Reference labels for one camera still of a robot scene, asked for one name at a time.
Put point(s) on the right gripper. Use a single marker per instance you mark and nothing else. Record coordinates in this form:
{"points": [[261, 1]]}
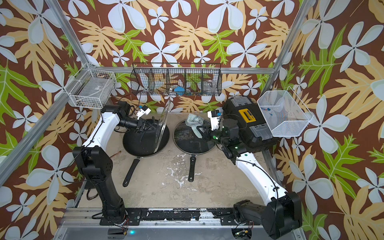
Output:
{"points": [[207, 135]]}

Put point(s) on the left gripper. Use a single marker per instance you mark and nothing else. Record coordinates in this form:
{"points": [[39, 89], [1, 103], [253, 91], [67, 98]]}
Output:
{"points": [[142, 125]]}

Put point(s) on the grey-green cloth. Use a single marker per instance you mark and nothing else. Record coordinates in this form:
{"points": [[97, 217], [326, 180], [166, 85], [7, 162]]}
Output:
{"points": [[194, 121]]}

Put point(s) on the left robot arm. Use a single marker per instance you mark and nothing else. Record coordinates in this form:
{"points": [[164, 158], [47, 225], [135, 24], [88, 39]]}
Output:
{"points": [[96, 166]]}

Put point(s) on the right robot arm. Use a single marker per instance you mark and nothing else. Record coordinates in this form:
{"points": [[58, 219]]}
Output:
{"points": [[281, 212]]}

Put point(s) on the left black frying pan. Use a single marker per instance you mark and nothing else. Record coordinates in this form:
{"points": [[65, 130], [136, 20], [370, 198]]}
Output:
{"points": [[139, 145]]}

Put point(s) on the black frying pan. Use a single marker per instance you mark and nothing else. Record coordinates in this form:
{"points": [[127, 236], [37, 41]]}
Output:
{"points": [[192, 168], [139, 145]]}

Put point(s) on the right black frying pan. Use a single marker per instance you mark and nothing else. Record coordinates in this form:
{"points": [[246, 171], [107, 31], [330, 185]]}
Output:
{"points": [[192, 168]]}

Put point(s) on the black toolbox yellow latch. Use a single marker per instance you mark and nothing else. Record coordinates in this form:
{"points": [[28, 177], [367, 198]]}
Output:
{"points": [[254, 133]]}

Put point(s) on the blue object in basket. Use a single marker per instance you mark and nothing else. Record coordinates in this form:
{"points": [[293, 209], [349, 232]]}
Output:
{"points": [[179, 91]]}

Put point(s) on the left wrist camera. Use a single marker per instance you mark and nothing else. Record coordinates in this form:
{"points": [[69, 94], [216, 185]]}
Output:
{"points": [[143, 110]]}

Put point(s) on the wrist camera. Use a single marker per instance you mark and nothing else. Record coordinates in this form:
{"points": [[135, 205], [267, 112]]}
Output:
{"points": [[214, 117], [143, 110]]}

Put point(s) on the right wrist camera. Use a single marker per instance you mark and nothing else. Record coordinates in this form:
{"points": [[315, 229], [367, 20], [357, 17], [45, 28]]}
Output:
{"points": [[214, 117]]}

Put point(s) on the black wire basket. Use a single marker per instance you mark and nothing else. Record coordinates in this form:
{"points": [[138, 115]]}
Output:
{"points": [[197, 79]]}

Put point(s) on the white wire basket left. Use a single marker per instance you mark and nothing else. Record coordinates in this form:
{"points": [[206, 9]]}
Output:
{"points": [[91, 88]]}

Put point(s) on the white wire basket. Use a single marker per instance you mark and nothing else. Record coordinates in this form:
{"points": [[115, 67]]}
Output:
{"points": [[91, 88], [285, 113]]}

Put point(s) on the white wire basket right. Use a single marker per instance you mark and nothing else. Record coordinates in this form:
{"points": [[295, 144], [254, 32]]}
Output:
{"points": [[285, 113]]}

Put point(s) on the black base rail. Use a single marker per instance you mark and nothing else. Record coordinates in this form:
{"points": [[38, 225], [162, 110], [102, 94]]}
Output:
{"points": [[137, 216]]}

